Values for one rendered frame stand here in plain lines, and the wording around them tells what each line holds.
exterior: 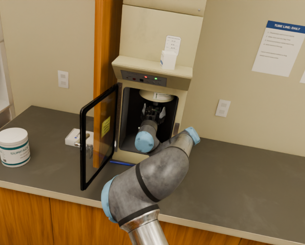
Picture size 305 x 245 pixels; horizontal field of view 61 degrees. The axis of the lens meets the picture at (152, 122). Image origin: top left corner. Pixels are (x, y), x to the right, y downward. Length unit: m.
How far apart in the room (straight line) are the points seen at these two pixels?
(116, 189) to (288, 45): 1.24
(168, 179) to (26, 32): 1.40
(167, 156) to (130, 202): 0.15
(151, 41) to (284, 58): 0.82
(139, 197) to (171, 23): 0.69
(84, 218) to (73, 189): 0.18
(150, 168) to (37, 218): 0.94
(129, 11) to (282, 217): 1.13
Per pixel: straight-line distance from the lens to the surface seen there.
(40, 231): 1.58
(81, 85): 1.77
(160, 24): 1.10
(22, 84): 1.98
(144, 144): 1.02
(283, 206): 1.46
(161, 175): 0.66
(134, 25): 1.12
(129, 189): 0.68
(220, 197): 1.35
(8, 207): 1.54
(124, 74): 1.10
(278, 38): 1.60
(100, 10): 1.05
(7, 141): 1.35
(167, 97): 1.23
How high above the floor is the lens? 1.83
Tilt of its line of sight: 30 degrees down
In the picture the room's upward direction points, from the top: 9 degrees clockwise
